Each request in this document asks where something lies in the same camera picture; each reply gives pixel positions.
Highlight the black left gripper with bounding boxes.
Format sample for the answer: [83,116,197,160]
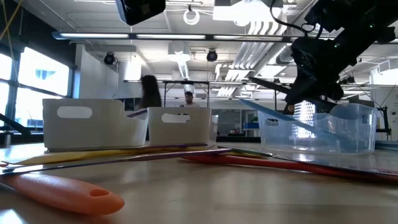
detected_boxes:
[115,0,167,27]

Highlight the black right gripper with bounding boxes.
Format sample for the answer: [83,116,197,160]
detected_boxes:
[284,35,353,106]

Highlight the red silicone spatula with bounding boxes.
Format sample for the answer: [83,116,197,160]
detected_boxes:
[182,154,398,184]

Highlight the purple utensils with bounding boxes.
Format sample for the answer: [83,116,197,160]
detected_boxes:
[126,108,149,119]

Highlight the small white plastic bin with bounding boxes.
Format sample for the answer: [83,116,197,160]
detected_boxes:
[147,106,219,146]

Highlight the large white plastic bin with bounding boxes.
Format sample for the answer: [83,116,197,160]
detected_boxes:
[42,98,149,151]

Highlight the purple iridescent knife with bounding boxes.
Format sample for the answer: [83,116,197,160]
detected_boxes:
[148,142,209,149]
[0,148,233,175]

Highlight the orange silicone spatula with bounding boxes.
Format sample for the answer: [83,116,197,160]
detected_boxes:
[0,173,126,216]

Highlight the person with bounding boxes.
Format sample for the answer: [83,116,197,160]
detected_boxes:
[182,90,201,108]
[282,103,296,116]
[138,74,163,110]

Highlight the overhead LED light bar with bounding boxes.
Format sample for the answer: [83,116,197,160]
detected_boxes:
[51,30,299,44]

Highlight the clear plastic bin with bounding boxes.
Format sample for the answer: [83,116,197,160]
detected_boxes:
[257,103,378,155]

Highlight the black ceiling spotlight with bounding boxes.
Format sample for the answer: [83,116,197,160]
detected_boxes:
[206,49,219,63]
[103,52,117,66]

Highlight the black equipment stand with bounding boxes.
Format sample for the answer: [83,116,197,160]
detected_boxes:
[374,105,392,137]

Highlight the silver ceiling ducts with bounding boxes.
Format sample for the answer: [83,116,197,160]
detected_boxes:
[231,12,312,78]

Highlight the black-framed background table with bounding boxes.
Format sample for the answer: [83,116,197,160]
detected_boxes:
[123,79,296,108]

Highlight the black background monitor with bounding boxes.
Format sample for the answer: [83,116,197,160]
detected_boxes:
[123,97,142,111]

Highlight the yellow silicone spatula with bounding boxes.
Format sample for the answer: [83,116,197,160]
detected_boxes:
[223,151,271,159]
[14,145,200,166]

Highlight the white ceiling light panel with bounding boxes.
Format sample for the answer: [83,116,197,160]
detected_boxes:
[212,0,283,23]

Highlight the large window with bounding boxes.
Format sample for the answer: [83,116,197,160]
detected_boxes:
[0,46,74,129]

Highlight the pink-handled metal box grater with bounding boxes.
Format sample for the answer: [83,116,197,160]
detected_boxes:
[293,100,317,140]

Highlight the white ceiling cable coil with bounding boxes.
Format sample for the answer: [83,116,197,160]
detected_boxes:
[182,8,201,26]

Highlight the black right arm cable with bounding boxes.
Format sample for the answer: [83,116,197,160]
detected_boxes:
[269,0,315,34]

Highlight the yellow cord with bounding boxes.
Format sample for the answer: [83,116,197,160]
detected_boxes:
[0,0,23,41]

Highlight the black aluminium rig frame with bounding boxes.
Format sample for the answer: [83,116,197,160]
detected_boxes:
[0,113,32,147]

